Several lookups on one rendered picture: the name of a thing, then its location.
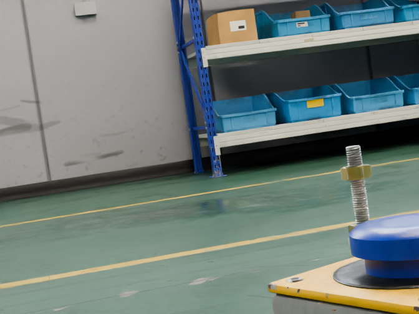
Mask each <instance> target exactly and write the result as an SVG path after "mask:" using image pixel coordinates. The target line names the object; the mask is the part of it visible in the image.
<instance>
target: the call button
mask: <svg viewBox="0 0 419 314"><path fill-rule="evenodd" d="M349 241H350V249H351V254H352V255H353V256H354V257H356V258H359V259H364V260H365V269H366V272H367V273H368V274H369V275H372V276H374V277H381V278H419V213H414V214H402V215H397V216H389V217H383V218H379V219H374V220H371V221H367V222H363V223H361V224H359V225H357V226H356V227H355V228H354V229H353V230H352V231H351V232H350V233H349Z"/></svg>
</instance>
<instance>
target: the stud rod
mask: <svg viewBox="0 0 419 314"><path fill-rule="evenodd" d="M360 150H361V149H360V146H359V145H355V146H348V147H346V151H347V152H346V153H347V154H346V155H347V160H348V161H347V162H348V163H347V164H348V167H355V166H362V160H361V159H362V158H361V157H362V156H361V151H360ZM364 182H365V181H364V179H358V180H352V181H350V185H351V186H350V187H352V188H351V189H352V190H351V191H352V193H351V194H352V195H351V196H353V197H352V198H353V205H354V206H353V207H354V208H353V209H354V214H355V215H354V216H355V221H356V222H355V223H356V224H357V225H359V224H361V223H363V222H367V221H369V220H370V219H369V218H370V217H369V210H368V203H367V202H368V201H367V199H366V198H367V196H366V193H367V192H366V188H365V187H366V185H364V184H365V183H364Z"/></svg>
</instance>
